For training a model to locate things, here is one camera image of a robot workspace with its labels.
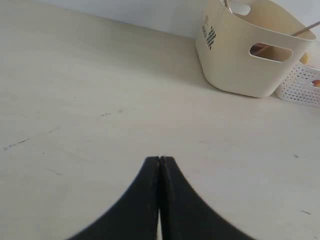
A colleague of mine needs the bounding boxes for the white perforated plastic basket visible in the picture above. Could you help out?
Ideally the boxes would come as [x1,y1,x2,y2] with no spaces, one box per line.
[274,51,320,108]

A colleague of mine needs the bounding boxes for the yellow lemon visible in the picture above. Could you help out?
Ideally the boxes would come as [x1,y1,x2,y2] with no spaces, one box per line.
[299,52,309,65]

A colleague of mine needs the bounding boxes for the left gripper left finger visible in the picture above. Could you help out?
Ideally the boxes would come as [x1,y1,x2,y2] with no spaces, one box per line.
[70,156,160,240]

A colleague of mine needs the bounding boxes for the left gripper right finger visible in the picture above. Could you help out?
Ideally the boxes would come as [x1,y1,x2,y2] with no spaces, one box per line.
[158,156,252,240]

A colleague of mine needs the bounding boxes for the wooden chopstick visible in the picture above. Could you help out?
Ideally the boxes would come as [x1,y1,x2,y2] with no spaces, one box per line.
[291,21,320,37]

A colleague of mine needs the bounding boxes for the cream plastic storage bin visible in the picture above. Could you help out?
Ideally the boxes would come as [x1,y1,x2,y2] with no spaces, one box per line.
[195,0,317,98]

